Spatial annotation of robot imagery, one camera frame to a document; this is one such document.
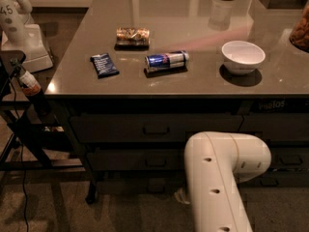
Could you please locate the dark bottom drawer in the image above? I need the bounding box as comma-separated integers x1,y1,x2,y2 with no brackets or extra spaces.
97,176,186,195

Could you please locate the dark drawer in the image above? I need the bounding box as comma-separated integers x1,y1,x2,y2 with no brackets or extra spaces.
87,149,183,171
70,113,241,143
97,176,186,195

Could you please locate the white robot base number 45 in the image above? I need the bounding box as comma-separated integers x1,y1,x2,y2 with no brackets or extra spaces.
0,0,53,73

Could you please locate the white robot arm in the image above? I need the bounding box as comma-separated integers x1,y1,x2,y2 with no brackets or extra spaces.
177,131,271,232

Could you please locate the dark top drawer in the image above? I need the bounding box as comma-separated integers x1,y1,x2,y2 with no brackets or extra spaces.
70,113,241,143

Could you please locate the dark middle drawer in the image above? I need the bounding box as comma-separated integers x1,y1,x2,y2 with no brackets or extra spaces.
87,149,183,171

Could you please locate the right top drawer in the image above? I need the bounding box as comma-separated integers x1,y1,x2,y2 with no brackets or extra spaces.
240,113,309,141

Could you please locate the right bottom drawer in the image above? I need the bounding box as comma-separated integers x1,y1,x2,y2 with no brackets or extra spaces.
240,172,309,188

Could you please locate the right middle drawer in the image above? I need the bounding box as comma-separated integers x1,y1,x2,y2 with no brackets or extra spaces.
270,147,309,169

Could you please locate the blue silver energy drink can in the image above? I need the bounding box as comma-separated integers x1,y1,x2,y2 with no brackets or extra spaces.
145,50,189,73

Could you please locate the dark blue snack packet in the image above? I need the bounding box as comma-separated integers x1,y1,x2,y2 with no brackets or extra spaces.
90,53,120,78

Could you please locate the brown patterned snack bag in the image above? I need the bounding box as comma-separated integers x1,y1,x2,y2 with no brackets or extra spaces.
116,27,150,46

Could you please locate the white bowl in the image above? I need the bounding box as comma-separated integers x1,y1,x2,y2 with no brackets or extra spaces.
221,41,266,75

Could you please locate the dark cola bottle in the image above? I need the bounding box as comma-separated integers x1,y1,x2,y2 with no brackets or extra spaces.
11,59,51,117

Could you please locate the glass jar of nuts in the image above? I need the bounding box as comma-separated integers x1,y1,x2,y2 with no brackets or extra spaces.
290,0,309,52

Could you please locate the dark cabinet frame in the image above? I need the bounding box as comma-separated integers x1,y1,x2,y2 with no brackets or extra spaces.
52,96,309,201

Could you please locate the black side table frame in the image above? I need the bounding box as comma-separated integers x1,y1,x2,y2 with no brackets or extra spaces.
0,50,84,172

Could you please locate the black cable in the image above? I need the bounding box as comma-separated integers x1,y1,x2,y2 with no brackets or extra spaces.
9,77,31,232

